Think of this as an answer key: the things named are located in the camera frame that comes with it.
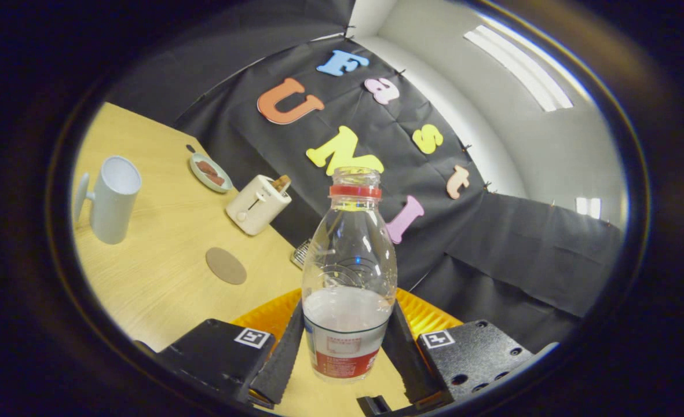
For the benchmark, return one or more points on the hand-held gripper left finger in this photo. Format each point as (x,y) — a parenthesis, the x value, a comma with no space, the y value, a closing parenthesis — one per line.
(281,365)

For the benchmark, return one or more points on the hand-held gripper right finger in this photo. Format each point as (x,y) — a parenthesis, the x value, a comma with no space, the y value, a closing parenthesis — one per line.
(405,359)

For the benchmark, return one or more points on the clear plastic juice bottle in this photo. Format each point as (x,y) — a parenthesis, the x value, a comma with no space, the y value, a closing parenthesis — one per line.
(347,324)

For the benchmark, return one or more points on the round brown coaster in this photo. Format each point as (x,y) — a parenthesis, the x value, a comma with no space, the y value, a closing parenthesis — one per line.
(226,266)

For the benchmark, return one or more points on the pale white cup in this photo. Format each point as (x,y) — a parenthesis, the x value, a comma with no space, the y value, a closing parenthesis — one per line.
(113,208)

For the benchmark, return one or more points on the black backdrop cloth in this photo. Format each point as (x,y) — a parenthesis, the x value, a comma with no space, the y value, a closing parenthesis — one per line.
(492,249)

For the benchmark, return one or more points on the wooden table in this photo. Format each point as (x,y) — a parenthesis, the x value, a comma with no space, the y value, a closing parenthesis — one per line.
(156,278)

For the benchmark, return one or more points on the white toaster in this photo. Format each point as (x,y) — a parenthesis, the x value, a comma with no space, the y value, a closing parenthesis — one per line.
(255,205)

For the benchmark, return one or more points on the brown toast slice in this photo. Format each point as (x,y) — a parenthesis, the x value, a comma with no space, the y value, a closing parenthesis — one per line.
(281,183)

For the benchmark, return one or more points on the brown meat piece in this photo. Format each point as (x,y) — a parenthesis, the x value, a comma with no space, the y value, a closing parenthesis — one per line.
(205,168)
(216,180)

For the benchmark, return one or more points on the pale green plate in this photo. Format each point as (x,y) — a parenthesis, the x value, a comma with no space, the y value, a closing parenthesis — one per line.
(202,178)

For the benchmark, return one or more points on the small ceiling light panel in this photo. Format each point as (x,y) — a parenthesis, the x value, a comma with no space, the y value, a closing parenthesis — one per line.
(588,207)

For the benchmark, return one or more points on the long ceiling light panel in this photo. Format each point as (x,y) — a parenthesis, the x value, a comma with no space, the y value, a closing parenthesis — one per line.
(518,66)

